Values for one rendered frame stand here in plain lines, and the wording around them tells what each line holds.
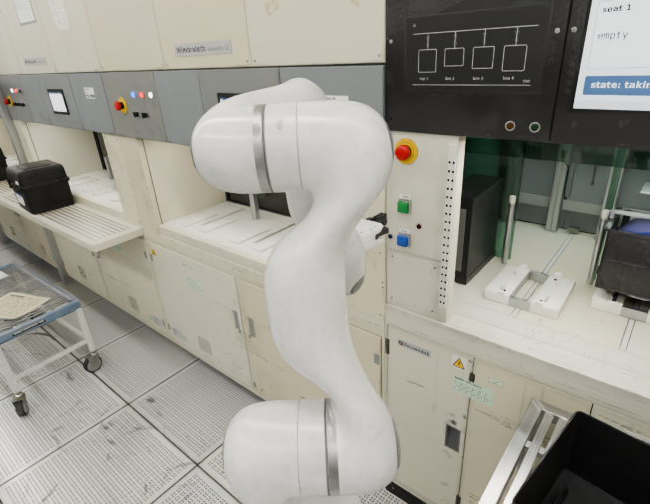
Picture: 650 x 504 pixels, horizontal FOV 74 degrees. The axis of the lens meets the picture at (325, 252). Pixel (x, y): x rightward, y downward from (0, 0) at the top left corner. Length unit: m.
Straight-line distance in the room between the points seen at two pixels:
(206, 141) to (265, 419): 0.35
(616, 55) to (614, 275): 0.66
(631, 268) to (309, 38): 1.07
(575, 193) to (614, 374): 0.92
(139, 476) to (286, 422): 1.67
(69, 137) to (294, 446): 3.32
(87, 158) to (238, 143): 3.31
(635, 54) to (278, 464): 0.88
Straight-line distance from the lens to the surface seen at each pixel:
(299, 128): 0.47
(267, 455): 0.59
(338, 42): 1.25
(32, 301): 2.82
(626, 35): 0.99
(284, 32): 1.38
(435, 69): 1.10
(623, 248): 1.41
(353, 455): 0.58
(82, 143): 3.74
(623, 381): 1.25
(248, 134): 0.48
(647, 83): 0.99
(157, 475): 2.20
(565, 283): 1.54
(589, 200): 2.00
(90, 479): 2.31
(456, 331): 1.29
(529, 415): 1.24
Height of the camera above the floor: 1.61
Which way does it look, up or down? 25 degrees down
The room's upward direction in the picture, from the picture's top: 4 degrees counter-clockwise
